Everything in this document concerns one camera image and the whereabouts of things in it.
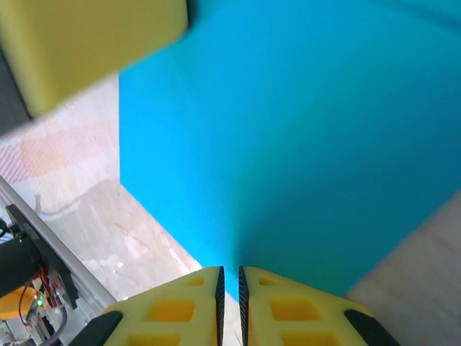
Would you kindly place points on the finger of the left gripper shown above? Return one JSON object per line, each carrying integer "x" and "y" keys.
{"x": 83, "y": 39}

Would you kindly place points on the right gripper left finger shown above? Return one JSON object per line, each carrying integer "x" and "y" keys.
{"x": 169, "y": 313}

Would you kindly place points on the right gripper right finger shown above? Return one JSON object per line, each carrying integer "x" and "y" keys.
{"x": 299, "y": 317}

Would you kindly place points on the teal cloth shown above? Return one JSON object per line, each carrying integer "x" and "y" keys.
{"x": 288, "y": 126}

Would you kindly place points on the small circuit board yellow connector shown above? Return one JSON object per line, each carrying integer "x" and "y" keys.
{"x": 14, "y": 306}

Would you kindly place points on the long aluminium mounting rail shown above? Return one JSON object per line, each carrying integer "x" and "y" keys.
{"x": 86, "y": 279}

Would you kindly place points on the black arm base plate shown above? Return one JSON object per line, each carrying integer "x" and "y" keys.
{"x": 45, "y": 257}

